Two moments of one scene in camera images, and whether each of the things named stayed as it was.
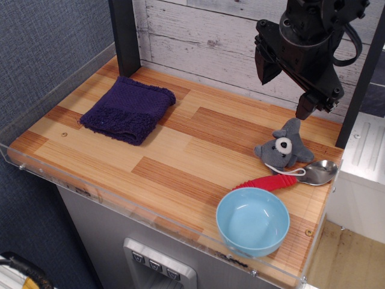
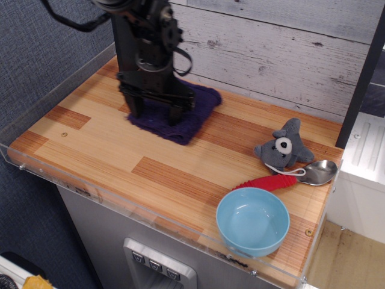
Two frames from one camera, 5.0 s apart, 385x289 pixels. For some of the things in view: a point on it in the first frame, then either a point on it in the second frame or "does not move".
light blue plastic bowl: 252,221 does not move
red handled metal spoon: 317,173 does not move
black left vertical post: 124,27 does not move
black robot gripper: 304,46 -> 156,32
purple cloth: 127,109 -> 154,117
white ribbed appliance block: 356,201 does not move
